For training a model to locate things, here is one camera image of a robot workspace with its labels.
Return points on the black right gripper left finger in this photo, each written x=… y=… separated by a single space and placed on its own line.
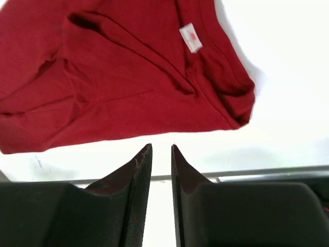
x=108 y=212

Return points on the dark red t shirt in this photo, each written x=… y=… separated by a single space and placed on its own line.
x=75 y=72

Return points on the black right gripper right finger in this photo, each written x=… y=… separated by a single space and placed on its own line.
x=288 y=212

